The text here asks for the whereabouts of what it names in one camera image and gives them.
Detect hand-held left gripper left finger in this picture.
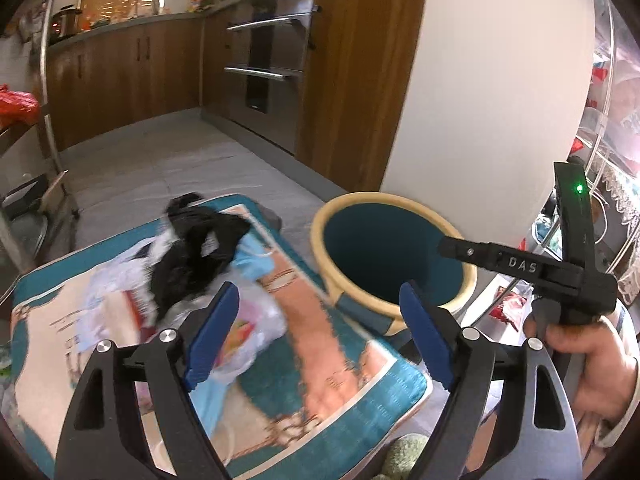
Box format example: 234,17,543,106
54,281,242,480

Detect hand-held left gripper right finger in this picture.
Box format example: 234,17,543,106
398,280,585,480

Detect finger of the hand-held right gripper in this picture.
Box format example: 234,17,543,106
438,236,497,272

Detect clear printed plastic bag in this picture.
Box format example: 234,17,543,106
210,280,288,385

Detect black plastic bag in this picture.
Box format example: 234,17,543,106
150,192,252,321

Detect teal bin with yellow rim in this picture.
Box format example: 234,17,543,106
310,191,479,337

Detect white translucent plastic bag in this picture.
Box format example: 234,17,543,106
82,230,173,311

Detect person's right forearm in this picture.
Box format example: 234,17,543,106
597,297,640,448

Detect person's right hand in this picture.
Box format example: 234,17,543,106
524,312,640,425

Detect red snack packet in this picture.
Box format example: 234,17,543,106
487,285,528,332

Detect white lace cloth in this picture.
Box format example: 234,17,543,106
595,160,640,226

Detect teal printed cushion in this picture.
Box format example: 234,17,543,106
10,194,435,480

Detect green fuzzy object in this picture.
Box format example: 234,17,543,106
382,432,431,480

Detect wooden cabinet side panel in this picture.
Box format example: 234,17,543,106
296,0,427,194

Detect stainless steel oven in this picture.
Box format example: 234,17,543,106
200,0,317,157

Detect chrome metal rack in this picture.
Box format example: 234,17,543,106
0,0,81,281

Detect wooden base cabinet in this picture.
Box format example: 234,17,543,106
44,19,207,153

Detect red plastic bag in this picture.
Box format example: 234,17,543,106
0,84,41,128

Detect metal cooking pot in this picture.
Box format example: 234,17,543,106
50,5,83,38

